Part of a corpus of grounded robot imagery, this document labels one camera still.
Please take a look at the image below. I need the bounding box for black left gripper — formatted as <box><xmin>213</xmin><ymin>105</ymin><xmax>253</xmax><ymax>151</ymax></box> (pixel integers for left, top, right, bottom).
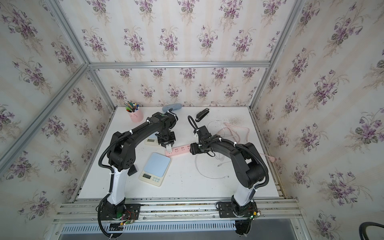
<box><xmin>158</xmin><ymin>129</ymin><xmax>177</xmax><ymax>148</ymax></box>

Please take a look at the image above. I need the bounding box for white charger plug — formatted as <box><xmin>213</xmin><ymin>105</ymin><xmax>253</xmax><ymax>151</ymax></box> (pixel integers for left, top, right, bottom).
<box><xmin>166</xmin><ymin>145</ymin><xmax>173</xmax><ymax>153</ymax></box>

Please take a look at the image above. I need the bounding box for pink power strip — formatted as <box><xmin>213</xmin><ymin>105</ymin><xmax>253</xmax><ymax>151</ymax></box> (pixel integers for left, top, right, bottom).
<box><xmin>165</xmin><ymin>145</ymin><xmax>191</xmax><ymax>158</ymax></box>

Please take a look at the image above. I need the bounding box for blue cream kitchen scale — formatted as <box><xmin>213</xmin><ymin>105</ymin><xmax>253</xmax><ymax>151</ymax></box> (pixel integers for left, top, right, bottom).
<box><xmin>139</xmin><ymin>153</ymin><xmax>171</xmax><ymax>187</ymax></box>

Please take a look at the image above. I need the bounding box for black power adapter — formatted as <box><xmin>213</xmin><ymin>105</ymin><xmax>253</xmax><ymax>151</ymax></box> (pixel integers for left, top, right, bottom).
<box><xmin>128</xmin><ymin>165</ymin><xmax>138</xmax><ymax>176</ymax></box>

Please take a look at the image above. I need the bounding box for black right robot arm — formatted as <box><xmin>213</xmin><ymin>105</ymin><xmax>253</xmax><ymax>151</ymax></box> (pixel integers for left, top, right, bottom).
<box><xmin>188</xmin><ymin>116</ymin><xmax>270</xmax><ymax>216</ymax></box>

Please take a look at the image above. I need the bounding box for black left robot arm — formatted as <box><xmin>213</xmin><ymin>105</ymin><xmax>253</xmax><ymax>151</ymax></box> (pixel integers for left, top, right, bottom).
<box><xmin>98</xmin><ymin>110</ymin><xmax>178</xmax><ymax>215</ymax></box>

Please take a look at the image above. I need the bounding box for blue fabric glasses case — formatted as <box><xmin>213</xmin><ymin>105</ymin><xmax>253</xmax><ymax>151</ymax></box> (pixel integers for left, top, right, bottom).
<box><xmin>162</xmin><ymin>104</ymin><xmax>183</xmax><ymax>112</ymax></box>

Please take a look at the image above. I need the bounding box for black stapler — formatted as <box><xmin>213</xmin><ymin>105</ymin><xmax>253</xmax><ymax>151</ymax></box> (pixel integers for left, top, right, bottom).
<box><xmin>195</xmin><ymin>108</ymin><xmax>210</xmax><ymax>122</ymax></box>

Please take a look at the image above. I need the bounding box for pink metal pen bucket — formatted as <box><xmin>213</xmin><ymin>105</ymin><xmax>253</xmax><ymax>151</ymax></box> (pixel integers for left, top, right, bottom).
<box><xmin>128</xmin><ymin>109</ymin><xmax>144</xmax><ymax>123</ymax></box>

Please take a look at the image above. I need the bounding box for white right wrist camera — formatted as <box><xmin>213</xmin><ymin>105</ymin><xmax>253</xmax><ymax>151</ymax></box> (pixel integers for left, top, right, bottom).
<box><xmin>194</xmin><ymin>133</ymin><xmax>200</xmax><ymax>144</ymax></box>

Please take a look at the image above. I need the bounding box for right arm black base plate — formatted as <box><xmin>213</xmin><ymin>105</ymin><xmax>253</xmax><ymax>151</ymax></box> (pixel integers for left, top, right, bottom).
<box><xmin>215</xmin><ymin>201</ymin><xmax>261</xmax><ymax>219</ymax></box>

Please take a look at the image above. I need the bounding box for aluminium mounting rail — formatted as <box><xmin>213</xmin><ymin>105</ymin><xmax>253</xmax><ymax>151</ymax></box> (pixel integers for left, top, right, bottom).
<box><xmin>53</xmin><ymin>198</ymin><xmax>304</xmax><ymax>224</ymax></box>

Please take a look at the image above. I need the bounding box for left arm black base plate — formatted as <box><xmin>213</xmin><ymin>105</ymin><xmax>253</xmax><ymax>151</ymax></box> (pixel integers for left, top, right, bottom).
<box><xmin>100</xmin><ymin>204</ymin><xmax>142</xmax><ymax>222</ymax></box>

